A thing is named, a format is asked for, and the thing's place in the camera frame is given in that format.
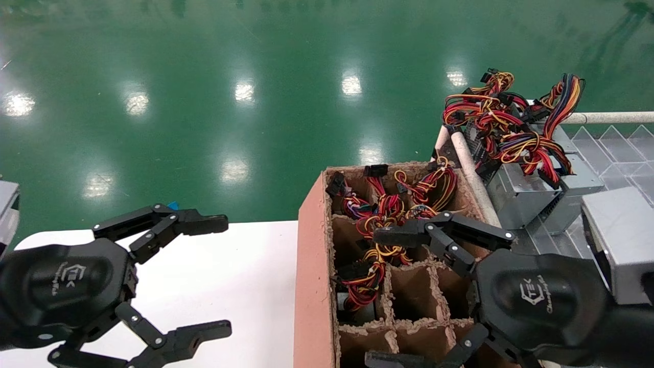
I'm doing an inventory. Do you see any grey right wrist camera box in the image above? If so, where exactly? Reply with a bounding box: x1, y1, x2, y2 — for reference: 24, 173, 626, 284
581, 187, 654, 306

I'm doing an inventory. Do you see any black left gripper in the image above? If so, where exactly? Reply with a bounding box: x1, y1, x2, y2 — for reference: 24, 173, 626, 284
0, 203, 233, 368

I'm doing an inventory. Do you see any power supply with purple cables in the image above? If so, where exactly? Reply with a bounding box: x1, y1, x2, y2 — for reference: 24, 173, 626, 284
325, 171, 381, 220

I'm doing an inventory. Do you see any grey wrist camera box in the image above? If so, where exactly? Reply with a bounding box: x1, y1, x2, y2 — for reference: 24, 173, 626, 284
0, 180, 21, 256
581, 187, 654, 306

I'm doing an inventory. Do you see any short white rack pipe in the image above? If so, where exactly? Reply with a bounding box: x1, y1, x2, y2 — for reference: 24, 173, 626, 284
434, 125, 450, 160

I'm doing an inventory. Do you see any thin white rack pipe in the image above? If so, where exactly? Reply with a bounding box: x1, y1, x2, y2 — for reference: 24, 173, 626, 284
562, 111, 654, 125

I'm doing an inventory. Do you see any power supply with dark mesh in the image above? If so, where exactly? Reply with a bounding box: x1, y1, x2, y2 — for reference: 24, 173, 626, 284
442, 68, 537, 174

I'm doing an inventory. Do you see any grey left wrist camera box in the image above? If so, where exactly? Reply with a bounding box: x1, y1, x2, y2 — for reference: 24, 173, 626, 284
0, 180, 21, 256

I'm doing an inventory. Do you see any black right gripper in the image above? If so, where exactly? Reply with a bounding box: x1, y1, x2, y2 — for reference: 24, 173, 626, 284
473, 249, 615, 364

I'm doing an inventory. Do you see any brown cardboard box with dividers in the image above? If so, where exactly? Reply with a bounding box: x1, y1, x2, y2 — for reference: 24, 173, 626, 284
294, 161, 547, 368

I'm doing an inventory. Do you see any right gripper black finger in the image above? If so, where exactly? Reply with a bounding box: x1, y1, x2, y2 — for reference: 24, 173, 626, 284
365, 322, 542, 368
373, 211, 516, 279

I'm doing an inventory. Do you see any long white rack pipe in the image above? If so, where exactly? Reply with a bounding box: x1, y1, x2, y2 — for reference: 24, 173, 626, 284
451, 130, 504, 228

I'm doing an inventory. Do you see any silver power supply with cables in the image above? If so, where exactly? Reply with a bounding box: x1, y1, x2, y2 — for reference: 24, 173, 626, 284
406, 203, 441, 221
355, 212, 409, 266
364, 164, 409, 218
333, 258, 387, 325
396, 156, 459, 210
488, 164, 563, 229
498, 130, 604, 236

